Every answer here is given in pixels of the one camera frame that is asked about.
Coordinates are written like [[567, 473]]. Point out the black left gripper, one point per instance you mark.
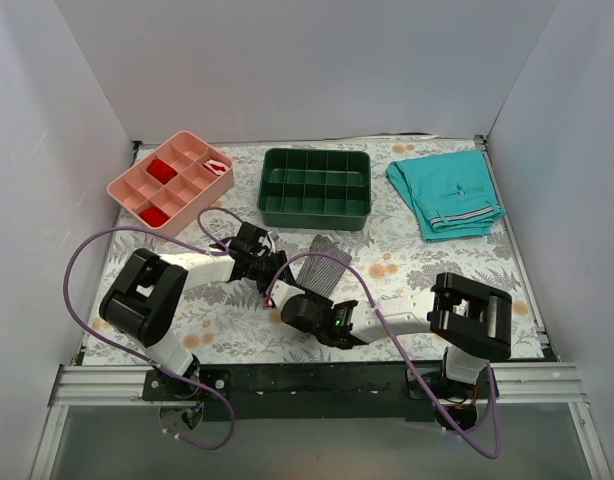
[[278, 265]]

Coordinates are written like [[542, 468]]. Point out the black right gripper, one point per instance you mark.
[[279, 293]]

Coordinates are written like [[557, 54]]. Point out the grey striped underwear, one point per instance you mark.
[[321, 274]]

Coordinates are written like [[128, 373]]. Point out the teal shorts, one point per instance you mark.
[[451, 195]]

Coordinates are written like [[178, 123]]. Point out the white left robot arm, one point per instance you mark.
[[142, 301]]

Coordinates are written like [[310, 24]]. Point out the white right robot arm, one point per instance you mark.
[[474, 318]]

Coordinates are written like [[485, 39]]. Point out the green divided storage box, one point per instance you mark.
[[315, 189]]

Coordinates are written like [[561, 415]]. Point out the floral table cloth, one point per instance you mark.
[[228, 323]]

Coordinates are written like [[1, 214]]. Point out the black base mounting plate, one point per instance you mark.
[[318, 391]]

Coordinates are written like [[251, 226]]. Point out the red white rolled cloth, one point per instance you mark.
[[216, 167]]

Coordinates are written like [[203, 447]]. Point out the red rolled cloth lower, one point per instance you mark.
[[154, 217]]

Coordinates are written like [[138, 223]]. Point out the red rolled cloth upper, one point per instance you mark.
[[161, 171]]

